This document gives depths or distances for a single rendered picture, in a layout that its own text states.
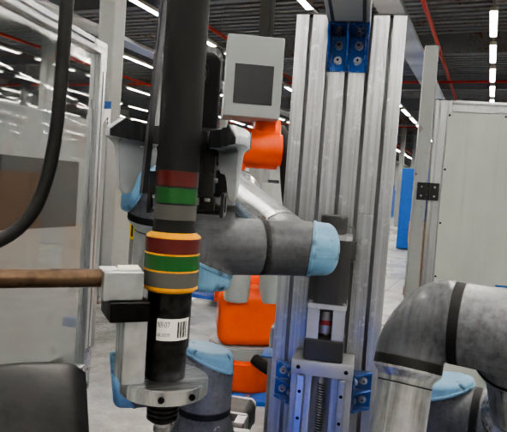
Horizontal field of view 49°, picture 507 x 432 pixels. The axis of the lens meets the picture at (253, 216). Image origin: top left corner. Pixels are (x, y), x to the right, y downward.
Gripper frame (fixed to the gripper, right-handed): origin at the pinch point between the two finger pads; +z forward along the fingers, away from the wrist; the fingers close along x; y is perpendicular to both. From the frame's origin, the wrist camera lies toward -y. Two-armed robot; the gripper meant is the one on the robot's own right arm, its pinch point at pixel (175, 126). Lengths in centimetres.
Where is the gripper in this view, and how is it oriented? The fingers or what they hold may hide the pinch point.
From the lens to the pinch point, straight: 43.0
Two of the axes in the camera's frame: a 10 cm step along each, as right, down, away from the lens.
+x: -10.0, -0.7, 0.1
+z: -0.1, 0.5, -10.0
